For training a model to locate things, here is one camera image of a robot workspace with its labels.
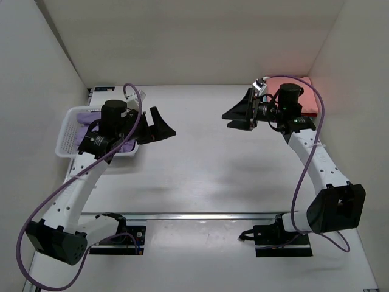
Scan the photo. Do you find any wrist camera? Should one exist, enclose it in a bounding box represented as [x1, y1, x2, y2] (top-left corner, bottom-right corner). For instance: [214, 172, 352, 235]
[125, 90, 146, 111]
[252, 77, 268, 96]

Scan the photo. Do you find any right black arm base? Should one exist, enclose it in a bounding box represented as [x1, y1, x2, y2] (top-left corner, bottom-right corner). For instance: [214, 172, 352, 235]
[238, 215, 313, 258]

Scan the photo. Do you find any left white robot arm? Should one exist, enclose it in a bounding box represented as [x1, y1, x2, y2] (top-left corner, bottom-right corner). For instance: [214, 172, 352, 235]
[26, 100, 176, 265]

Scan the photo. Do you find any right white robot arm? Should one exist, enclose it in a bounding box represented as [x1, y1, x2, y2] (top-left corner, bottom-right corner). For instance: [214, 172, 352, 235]
[222, 81, 366, 244]

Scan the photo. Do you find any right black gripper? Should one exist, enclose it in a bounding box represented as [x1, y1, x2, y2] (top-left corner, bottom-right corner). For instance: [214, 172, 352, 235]
[222, 89, 284, 132]

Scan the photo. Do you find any purple t shirt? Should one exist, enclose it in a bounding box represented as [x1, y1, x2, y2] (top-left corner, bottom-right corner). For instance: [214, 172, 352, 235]
[75, 111, 135, 153]

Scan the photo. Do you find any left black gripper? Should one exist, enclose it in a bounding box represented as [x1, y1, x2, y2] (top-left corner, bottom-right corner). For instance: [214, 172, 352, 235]
[121, 102, 177, 141]

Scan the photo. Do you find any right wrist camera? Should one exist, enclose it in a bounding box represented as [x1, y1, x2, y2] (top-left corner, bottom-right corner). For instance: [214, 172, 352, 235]
[252, 77, 268, 96]

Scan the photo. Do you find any white plastic basket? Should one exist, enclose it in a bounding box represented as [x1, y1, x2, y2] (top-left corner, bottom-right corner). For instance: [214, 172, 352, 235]
[55, 105, 139, 159]

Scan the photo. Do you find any pink folded t shirt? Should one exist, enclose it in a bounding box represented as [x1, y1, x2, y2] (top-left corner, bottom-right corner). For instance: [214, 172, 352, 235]
[266, 77, 319, 114]

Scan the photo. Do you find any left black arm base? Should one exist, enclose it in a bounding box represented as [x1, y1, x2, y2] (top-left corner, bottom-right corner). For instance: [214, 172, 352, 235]
[89, 212, 146, 256]

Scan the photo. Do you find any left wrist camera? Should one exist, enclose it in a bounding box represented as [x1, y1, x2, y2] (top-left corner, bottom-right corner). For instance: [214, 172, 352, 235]
[125, 90, 146, 111]

